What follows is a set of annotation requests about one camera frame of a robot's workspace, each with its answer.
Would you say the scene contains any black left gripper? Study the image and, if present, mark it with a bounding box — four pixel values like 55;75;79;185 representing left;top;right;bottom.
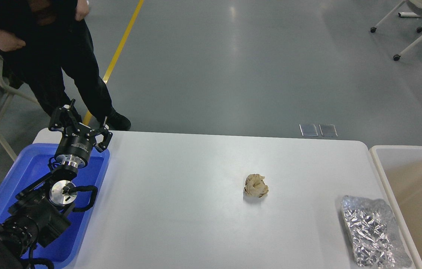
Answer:
49;99;113;168

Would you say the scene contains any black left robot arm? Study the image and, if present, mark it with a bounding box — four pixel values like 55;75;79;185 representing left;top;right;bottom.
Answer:
0;99;113;269

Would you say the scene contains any blue plastic tray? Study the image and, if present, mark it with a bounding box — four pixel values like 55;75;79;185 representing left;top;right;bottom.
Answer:
0;143;110;269

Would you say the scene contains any person in black clothes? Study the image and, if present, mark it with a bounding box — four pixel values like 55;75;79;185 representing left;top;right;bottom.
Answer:
0;0;132;131

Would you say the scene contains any crumpled brown paper ball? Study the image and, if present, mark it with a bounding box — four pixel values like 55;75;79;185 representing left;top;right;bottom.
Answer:
243;174;269;198

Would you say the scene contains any left metal floor plate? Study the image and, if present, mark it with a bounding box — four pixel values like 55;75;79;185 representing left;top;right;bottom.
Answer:
299;124;319;137

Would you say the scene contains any metal floor plate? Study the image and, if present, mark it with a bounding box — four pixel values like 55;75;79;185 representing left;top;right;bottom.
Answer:
299;124;319;137
319;124;338;137

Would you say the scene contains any right metal floor plate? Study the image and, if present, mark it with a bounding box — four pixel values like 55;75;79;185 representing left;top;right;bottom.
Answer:
319;124;338;137

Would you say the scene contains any crumpled aluminium foil tray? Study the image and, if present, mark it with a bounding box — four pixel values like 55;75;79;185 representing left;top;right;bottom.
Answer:
341;195;413;269

